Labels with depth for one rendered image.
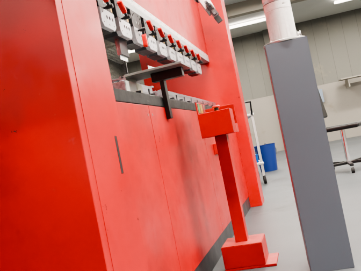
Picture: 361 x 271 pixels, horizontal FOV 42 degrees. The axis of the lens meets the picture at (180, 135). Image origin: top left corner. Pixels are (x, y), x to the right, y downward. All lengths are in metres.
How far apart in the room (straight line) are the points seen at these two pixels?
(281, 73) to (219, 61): 2.24
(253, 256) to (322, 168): 0.57
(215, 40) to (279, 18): 2.21
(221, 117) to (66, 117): 1.32
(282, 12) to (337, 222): 0.93
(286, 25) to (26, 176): 1.40
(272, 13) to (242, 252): 1.12
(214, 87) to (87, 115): 3.23
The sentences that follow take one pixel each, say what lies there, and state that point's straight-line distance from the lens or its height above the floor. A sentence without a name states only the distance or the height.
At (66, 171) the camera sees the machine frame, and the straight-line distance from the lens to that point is 1.09.
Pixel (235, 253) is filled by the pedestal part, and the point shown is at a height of 0.08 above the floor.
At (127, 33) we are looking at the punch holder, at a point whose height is 1.19.
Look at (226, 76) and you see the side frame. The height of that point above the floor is 1.18.
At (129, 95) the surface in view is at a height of 0.86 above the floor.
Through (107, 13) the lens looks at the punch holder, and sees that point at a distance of 2.05.
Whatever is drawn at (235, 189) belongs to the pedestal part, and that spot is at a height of 0.38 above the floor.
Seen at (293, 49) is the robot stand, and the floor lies 0.95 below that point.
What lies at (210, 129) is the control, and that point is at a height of 0.70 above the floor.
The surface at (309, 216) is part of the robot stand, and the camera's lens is 2.13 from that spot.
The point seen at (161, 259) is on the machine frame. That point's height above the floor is 0.26.
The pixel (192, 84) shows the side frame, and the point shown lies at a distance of 4.34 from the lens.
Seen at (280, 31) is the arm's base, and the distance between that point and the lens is 2.17.
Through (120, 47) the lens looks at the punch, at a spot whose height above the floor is 1.13.
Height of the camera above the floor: 0.64
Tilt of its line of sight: 1 degrees up
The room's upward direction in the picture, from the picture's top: 11 degrees counter-clockwise
